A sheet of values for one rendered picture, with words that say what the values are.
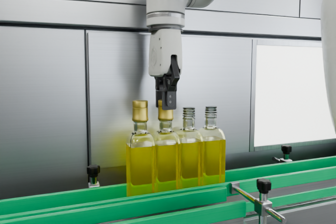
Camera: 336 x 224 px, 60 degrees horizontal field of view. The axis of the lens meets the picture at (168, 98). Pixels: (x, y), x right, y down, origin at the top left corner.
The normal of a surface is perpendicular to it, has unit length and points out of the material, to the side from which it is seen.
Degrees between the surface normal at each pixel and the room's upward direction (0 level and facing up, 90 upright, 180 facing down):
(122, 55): 90
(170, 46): 87
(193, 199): 90
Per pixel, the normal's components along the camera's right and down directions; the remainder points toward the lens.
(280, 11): 0.34, 0.08
